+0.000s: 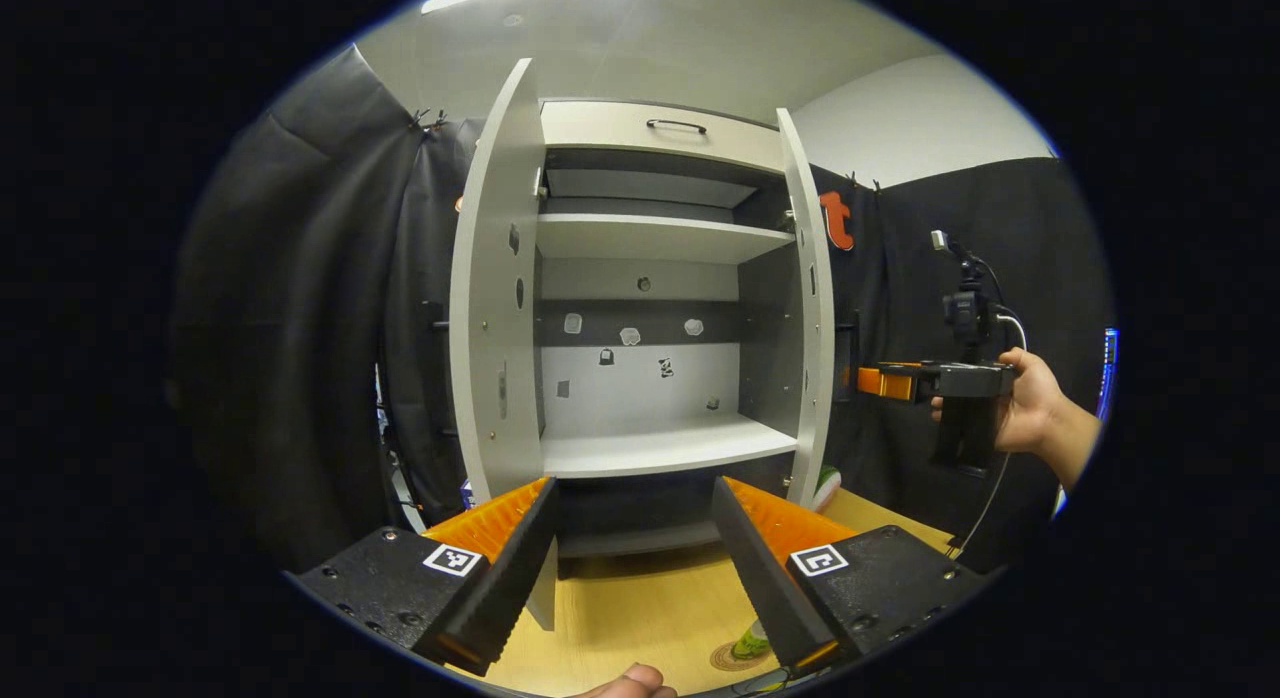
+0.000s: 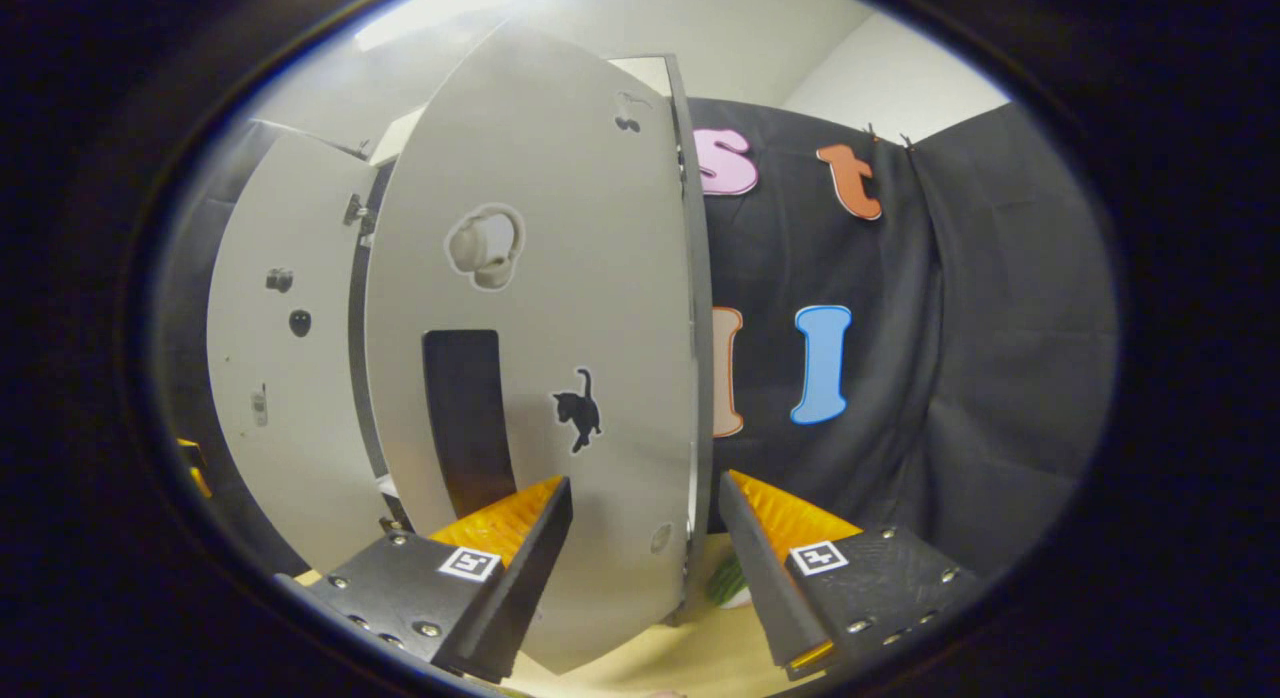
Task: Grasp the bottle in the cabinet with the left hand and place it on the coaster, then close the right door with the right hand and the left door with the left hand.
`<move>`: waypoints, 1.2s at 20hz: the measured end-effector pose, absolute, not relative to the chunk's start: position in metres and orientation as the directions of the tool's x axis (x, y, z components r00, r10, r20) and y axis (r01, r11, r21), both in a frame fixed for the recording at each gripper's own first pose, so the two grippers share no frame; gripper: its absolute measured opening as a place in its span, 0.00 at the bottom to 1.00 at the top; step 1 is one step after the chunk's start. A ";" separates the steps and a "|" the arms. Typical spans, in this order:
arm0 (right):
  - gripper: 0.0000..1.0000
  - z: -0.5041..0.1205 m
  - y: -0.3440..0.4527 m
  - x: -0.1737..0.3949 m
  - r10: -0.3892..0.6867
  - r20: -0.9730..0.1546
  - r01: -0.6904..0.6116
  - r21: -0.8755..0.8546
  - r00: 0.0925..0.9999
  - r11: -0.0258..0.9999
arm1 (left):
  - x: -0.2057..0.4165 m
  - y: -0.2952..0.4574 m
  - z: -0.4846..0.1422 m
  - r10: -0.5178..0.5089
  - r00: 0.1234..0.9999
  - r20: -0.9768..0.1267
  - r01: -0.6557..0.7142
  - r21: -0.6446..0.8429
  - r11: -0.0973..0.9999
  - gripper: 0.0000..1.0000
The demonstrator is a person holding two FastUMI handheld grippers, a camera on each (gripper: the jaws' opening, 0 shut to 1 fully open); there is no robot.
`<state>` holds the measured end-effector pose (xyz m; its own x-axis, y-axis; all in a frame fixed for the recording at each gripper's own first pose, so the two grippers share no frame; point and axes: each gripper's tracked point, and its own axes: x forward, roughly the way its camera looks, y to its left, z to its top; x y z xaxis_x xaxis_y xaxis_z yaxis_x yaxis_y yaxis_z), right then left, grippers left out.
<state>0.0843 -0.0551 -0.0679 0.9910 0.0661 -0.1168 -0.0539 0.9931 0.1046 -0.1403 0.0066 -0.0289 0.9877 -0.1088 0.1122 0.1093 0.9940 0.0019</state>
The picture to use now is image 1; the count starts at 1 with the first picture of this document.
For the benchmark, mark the white cabinet drawer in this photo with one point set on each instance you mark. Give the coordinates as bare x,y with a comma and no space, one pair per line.
600,128

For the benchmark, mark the white cabinet shelf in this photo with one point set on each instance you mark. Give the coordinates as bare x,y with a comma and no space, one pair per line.
660,446
650,238

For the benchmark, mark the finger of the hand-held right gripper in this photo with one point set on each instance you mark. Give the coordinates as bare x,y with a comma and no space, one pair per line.
885,381

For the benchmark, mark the green label clear bottle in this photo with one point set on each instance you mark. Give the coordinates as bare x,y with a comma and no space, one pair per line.
752,646

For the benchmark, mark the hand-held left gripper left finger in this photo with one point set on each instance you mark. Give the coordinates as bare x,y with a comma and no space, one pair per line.
505,578

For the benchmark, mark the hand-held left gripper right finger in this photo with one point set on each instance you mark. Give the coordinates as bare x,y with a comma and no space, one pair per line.
765,578

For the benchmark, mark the round brown coaster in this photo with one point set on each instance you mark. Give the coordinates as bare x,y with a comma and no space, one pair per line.
725,660

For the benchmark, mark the green white object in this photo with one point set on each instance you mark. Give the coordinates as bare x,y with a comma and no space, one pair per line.
828,486

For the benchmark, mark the computer monitor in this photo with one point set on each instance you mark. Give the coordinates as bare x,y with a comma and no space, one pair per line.
1110,368

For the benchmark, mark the white cabinet door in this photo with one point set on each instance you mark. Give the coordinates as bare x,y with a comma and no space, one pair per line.
815,328
490,278

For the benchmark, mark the white blue box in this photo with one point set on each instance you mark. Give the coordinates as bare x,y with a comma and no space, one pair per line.
468,495

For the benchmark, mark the grey white cabinet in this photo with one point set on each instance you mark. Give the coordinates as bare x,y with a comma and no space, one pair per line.
765,328

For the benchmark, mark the black camera on stand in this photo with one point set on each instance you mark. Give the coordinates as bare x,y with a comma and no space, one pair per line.
965,313

